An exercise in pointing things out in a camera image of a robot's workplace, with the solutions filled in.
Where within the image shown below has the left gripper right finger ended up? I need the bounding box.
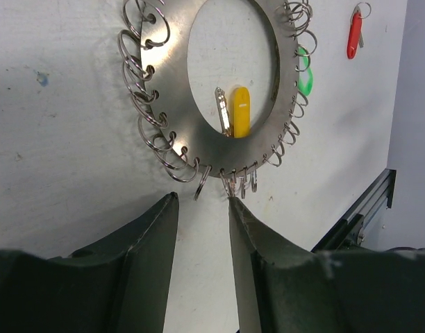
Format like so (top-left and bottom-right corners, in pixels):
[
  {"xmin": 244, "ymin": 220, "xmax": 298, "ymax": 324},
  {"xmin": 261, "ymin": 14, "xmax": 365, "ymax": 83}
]
[{"xmin": 228, "ymin": 198, "xmax": 425, "ymax": 332}]

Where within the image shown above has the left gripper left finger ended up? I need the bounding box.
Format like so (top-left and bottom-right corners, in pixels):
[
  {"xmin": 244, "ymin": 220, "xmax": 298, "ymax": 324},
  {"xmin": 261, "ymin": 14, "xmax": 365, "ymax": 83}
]
[{"xmin": 0, "ymin": 192, "xmax": 179, "ymax": 332}]

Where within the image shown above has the yellow tag key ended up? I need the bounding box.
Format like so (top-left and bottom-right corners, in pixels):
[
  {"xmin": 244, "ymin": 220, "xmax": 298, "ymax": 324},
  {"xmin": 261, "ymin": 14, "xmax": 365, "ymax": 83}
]
[{"xmin": 215, "ymin": 87, "xmax": 251, "ymax": 138}]

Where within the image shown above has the metal keyring disc with rings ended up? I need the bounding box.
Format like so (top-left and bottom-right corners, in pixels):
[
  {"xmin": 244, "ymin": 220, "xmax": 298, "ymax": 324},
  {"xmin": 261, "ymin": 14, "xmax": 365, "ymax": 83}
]
[{"xmin": 117, "ymin": 1, "xmax": 313, "ymax": 197}]

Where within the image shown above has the red tag key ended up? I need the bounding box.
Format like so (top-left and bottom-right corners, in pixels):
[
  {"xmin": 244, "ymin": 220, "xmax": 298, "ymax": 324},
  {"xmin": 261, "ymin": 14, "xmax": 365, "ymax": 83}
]
[{"xmin": 347, "ymin": 1, "xmax": 372, "ymax": 60}]

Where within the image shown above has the green key tag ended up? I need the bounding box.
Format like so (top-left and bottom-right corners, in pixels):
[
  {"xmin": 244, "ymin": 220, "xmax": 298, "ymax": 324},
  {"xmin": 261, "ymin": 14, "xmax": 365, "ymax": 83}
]
[{"xmin": 298, "ymin": 46, "xmax": 314, "ymax": 96}]

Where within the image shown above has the aluminium front rail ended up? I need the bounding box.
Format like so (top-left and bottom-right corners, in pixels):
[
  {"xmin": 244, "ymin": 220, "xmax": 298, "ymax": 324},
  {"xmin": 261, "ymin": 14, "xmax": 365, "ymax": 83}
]
[{"xmin": 312, "ymin": 169, "xmax": 397, "ymax": 253}]

